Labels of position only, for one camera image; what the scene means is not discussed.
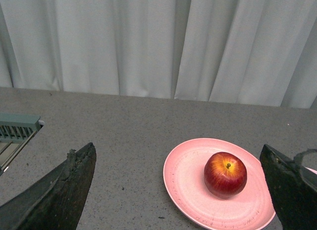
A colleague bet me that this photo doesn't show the white pleated curtain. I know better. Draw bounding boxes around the white pleated curtain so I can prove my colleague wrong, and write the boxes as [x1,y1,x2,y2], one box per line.
[0,0,317,109]

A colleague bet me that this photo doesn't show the pink round plate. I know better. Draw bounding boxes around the pink round plate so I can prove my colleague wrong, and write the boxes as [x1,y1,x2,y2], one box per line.
[163,138,278,230]

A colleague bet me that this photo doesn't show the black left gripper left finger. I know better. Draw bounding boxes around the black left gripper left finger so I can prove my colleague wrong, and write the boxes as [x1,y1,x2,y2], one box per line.
[0,143,97,230]

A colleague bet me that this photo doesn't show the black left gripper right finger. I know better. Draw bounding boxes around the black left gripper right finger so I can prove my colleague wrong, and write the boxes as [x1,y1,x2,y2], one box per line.
[260,144,317,230]

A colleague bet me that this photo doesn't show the red yellow apple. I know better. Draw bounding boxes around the red yellow apple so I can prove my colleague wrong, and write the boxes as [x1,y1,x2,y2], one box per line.
[204,152,248,198]

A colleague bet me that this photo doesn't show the grey metal rack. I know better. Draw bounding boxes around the grey metal rack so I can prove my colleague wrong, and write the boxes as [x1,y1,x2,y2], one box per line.
[0,113,45,174]

